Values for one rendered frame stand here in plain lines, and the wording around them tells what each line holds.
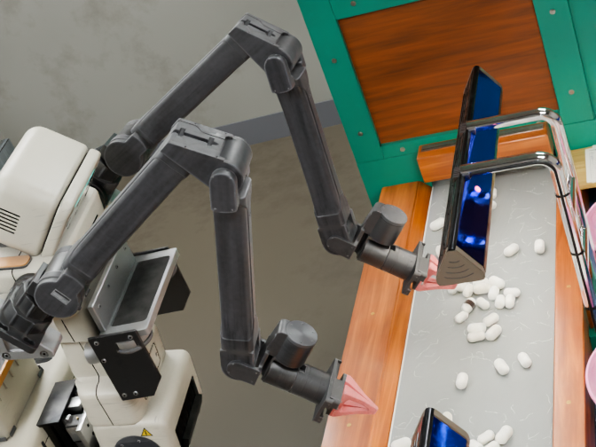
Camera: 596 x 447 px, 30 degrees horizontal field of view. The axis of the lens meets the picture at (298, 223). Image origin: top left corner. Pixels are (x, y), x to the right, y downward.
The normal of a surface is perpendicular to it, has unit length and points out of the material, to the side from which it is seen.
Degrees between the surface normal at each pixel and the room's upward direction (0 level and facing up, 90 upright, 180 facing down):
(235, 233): 91
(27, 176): 42
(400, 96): 90
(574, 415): 0
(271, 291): 0
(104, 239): 87
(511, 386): 0
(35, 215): 90
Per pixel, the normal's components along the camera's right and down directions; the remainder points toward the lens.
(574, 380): -0.32, -0.79
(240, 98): -0.14, 0.58
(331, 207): -0.25, 0.33
